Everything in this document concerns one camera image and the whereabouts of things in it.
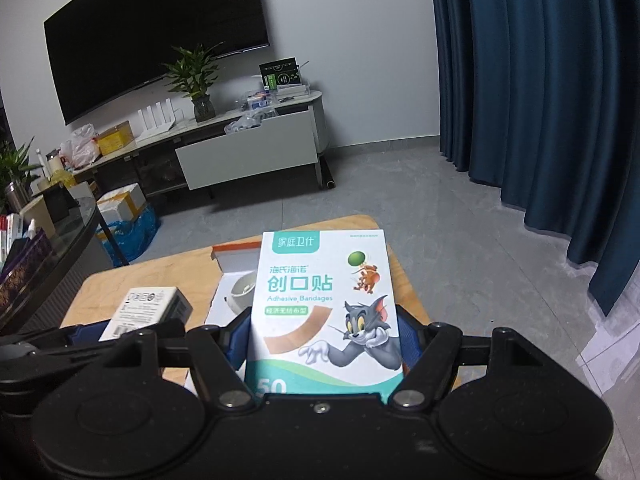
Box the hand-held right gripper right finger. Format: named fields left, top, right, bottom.
left=390, top=307, right=571, bottom=409

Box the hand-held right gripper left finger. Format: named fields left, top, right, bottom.
left=97, top=307, right=256, bottom=410

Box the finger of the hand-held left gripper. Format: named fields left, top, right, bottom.
left=60, top=324, right=126, bottom=361
left=145, top=317, right=187, bottom=343

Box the small white box green label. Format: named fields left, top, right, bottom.
left=98, top=286, right=194, bottom=343

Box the orange cardboard box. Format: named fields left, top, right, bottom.
left=184, top=240, right=263, bottom=400

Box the white plug-in heater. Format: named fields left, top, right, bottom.
left=222, top=272, right=258, bottom=318

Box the teal adhesive bandage box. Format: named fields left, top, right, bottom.
left=244, top=230, right=405, bottom=403

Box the dark glass-top table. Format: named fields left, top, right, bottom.
left=0, top=195, right=113, bottom=336

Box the purple ornate tray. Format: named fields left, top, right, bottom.
left=0, top=230, right=56, bottom=311

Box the blue wrapped bottle pack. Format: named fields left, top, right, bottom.
left=95, top=205, right=162, bottom=267

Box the white red medicine box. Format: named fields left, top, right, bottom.
left=7, top=212, right=26, bottom=256

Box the beige box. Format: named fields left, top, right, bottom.
left=20, top=195, right=56, bottom=241

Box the small black box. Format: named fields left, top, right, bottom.
left=45, top=187, right=76, bottom=223

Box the white yellow cardboard carton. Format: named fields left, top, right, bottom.
left=96, top=183, right=151, bottom=223

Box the leafy potted plant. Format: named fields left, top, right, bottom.
left=0, top=137, right=46, bottom=211

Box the white red plastic bag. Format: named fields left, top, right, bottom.
left=60, top=124, right=101, bottom=170

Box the white television stand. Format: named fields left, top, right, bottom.
left=70, top=90, right=336, bottom=201

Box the yellow cardboard box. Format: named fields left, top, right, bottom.
left=95, top=121, right=136, bottom=156

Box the white router with antennas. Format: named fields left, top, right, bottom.
left=136, top=101, right=176, bottom=142

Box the clear crumpled plastic bag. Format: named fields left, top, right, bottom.
left=224, top=112, right=266, bottom=135

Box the potted plant in dark vase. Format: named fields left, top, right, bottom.
left=162, top=42, right=226, bottom=123

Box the black green box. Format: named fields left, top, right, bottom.
left=259, top=56, right=303, bottom=92

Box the dark blue curtain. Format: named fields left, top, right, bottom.
left=427, top=0, right=640, bottom=317

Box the large black television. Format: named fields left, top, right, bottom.
left=44, top=0, right=271, bottom=126

